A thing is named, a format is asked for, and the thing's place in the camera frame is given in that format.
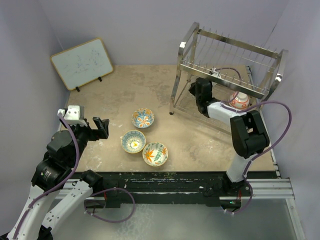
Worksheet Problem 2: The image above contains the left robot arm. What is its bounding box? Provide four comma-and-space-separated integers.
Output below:
0, 116, 110, 240

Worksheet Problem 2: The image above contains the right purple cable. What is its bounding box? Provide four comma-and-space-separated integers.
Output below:
214, 67, 293, 181

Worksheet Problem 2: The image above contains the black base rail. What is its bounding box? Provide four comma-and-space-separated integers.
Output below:
59, 170, 252, 208

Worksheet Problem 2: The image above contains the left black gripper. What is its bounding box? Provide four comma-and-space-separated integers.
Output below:
60, 115, 109, 165

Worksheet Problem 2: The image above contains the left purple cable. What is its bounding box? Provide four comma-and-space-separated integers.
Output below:
12, 112, 81, 238

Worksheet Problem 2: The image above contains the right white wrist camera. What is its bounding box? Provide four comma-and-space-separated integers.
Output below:
209, 67, 222, 79

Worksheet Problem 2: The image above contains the small whiteboard wooden frame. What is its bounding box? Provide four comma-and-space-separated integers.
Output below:
50, 37, 114, 91

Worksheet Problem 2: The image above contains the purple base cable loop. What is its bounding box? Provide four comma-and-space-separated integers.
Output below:
83, 187, 136, 224

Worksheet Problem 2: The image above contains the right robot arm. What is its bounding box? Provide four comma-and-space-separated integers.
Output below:
189, 77, 270, 196

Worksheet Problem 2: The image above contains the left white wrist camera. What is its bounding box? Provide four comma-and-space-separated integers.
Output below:
57, 105, 87, 126

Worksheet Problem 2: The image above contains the orange flower leaf bowl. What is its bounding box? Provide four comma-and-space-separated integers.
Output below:
142, 142, 169, 167

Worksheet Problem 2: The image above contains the red patterned bowl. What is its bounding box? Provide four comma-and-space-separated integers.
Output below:
228, 91, 250, 110

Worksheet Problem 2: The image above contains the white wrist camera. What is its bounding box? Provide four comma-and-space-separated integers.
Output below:
57, 105, 87, 126
209, 67, 222, 79

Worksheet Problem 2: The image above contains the blue orange floral bowl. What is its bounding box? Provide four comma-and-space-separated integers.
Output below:
131, 108, 155, 129

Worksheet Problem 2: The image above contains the blue rim yellow centre bowl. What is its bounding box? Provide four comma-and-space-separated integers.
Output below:
121, 130, 146, 154

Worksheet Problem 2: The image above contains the steel two-tier dish rack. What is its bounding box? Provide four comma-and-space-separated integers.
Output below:
169, 22, 289, 134

